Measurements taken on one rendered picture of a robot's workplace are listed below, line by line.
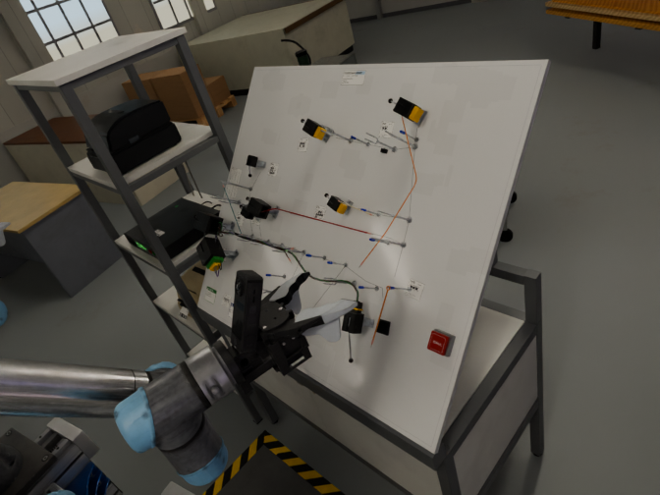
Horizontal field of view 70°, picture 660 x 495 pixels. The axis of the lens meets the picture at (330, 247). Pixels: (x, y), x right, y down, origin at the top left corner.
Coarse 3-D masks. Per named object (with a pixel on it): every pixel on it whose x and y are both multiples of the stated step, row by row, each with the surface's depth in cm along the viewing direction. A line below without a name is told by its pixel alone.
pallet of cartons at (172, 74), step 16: (144, 80) 697; (160, 80) 685; (176, 80) 671; (208, 80) 738; (224, 80) 742; (128, 96) 734; (160, 96) 706; (176, 96) 691; (192, 96) 686; (224, 96) 744; (176, 112) 714; (192, 112) 697
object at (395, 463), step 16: (320, 400) 170; (336, 416) 169; (336, 432) 180; (352, 432) 167; (368, 432) 156; (352, 448) 178; (368, 448) 165; (384, 448) 154; (384, 464) 163; (400, 464) 152; (416, 464) 143; (400, 480) 162; (416, 480) 151; (432, 480) 142
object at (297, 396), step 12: (276, 372) 188; (264, 384) 212; (276, 384) 199; (288, 384) 187; (300, 384) 175; (276, 396) 210; (288, 396) 197; (300, 396) 185; (300, 408) 195; (312, 408) 183; (312, 420) 193
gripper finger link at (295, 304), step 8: (304, 272) 80; (288, 280) 78; (296, 280) 78; (304, 280) 79; (280, 288) 77; (288, 288) 76; (296, 288) 78; (272, 296) 76; (280, 296) 75; (288, 296) 75; (296, 296) 79; (288, 304) 77; (296, 304) 79; (296, 312) 79
